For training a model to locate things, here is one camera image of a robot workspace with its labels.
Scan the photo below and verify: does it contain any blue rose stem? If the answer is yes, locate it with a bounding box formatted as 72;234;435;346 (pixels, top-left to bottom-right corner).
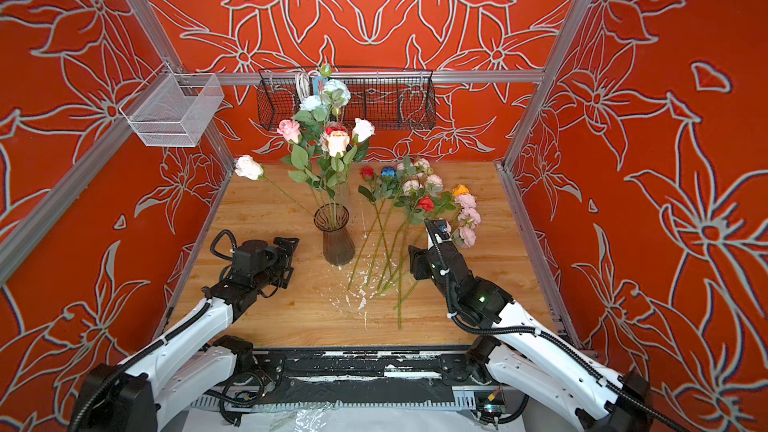
369;166;397;292

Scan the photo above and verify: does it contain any peach rose stem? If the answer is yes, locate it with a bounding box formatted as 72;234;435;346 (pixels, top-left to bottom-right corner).
324;131;349;202

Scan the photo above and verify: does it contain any small red rose stem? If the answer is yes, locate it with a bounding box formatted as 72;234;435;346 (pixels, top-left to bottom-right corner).
347;165;383;290

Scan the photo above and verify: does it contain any small circuit board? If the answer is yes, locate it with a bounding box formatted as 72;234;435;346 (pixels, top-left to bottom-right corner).
477;393;508;424

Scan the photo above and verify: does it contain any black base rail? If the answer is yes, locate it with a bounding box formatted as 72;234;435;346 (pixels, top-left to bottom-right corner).
228;345;524;412

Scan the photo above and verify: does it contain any white rose stem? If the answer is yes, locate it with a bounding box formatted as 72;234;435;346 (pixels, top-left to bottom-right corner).
234;155;314;216
341;118;375;183

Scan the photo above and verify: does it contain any clear acrylic wall bin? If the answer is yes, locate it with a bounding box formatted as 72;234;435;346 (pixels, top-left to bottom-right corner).
118;63;224;148

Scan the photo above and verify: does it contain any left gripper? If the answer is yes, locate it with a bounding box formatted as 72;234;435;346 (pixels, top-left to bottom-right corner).
255;236;299;292

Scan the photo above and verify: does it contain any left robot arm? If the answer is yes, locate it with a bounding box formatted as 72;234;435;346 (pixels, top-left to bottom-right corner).
68;237;300;431

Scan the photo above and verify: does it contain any dark ribbed glass vase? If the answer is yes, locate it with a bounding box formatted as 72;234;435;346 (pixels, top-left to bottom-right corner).
314;203;356;267

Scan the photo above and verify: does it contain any black wire wall basket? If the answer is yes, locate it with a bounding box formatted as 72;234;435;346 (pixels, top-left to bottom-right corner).
255;67;437;131

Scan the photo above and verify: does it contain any light blue power strip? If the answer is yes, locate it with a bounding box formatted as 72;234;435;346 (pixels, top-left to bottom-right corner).
312;76;326;95

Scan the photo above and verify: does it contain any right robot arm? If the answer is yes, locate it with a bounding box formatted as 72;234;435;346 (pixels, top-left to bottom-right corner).
409;220;684;431

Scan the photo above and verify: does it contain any white coiled cable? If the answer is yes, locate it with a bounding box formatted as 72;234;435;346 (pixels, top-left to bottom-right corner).
293;71;313;109

